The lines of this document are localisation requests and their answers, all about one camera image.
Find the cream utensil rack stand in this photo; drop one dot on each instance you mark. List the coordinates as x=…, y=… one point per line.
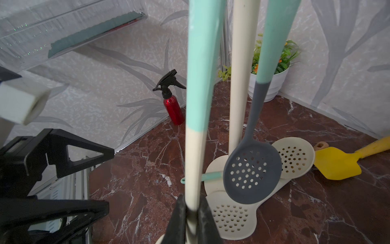
x=245, y=22

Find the yellow toy shovel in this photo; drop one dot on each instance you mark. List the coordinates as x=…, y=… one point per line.
x=337, y=165

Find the red spray bottle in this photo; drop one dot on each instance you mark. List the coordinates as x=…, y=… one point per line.
x=170, y=101

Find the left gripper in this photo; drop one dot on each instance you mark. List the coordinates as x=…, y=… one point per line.
x=23, y=161

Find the small cream skimmer green handle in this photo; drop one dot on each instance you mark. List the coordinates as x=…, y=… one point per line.
x=206, y=19

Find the grey skimmer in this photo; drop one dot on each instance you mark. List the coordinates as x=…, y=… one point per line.
x=279, y=19

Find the cream slotted spatula wooden handle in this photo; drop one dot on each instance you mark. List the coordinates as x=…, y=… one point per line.
x=236, y=221

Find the clear plastic wall shelf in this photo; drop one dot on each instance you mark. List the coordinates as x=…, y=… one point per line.
x=32, y=32

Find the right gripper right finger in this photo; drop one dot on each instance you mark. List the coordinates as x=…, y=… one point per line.
x=207, y=228

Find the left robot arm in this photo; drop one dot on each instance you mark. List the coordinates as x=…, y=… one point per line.
x=9, y=128

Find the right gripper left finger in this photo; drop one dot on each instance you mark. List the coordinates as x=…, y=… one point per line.
x=176, y=229

